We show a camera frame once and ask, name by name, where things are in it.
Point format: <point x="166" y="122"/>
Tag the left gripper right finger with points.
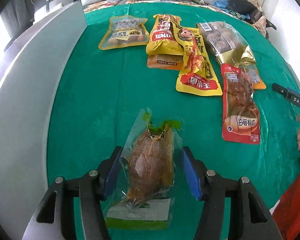
<point x="249" y="216"/>

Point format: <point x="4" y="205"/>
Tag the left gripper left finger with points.
<point x="54" y="216"/>

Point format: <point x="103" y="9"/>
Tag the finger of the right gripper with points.
<point x="289" y="94"/>

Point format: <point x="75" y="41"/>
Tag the orange chicken wing pack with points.
<point x="254" y="76"/>

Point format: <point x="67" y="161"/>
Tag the red spicy fish snack pack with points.
<point x="241" y="117"/>

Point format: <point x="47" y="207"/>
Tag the gold walnut snack bag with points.
<point x="226" y="43"/>

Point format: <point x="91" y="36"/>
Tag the clear green chicken leg pack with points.
<point x="143" y="196"/>

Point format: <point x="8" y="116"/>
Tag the yellow chicken feet snack bag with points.
<point x="196" y="75"/>

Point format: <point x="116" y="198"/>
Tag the yellow egg snack pouch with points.
<point x="125" y="31"/>

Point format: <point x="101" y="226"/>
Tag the orange tofu snack pack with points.
<point x="163" y="61"/>

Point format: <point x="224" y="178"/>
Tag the red fluffy sleeve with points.
<point x="286" y="212"/>

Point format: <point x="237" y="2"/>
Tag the white cardboard box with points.
<point x="35" y="64"/>

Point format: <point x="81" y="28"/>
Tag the black bag on sofa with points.
<point x="252" y="11"/>

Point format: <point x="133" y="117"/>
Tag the green tablecloth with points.
<point x="102" y="91"/>

